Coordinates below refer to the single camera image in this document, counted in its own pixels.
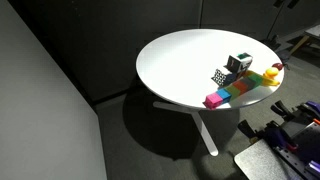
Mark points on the yellow banana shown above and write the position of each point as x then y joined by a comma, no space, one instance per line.
271,82

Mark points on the light green block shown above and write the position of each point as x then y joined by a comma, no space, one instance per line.
233,90

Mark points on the orange tipped clamp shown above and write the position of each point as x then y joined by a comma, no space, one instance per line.
316,121

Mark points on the blue patterned box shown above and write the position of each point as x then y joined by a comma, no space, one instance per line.
220,77

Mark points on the black tripod stand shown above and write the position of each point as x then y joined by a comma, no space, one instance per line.
278,23

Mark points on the pink block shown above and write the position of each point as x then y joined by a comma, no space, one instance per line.
212,100

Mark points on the white cube with teal triangle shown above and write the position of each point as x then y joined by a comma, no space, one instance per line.
245,61

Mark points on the orange block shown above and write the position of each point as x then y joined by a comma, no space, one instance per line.
240,86

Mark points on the white table base legs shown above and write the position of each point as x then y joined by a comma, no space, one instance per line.
203,130

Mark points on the flat metal base plate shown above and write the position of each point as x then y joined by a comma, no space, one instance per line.
260,161

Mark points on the blue block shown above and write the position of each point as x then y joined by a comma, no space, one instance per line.
224,94

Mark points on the wooden side table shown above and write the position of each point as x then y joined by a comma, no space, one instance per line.
305,38

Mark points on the grey block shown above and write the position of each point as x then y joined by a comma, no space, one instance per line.
248,82

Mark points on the black clamp with blue grip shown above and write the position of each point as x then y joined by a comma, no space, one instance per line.
278,136

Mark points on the dark red plum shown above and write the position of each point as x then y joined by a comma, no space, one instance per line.
278,66

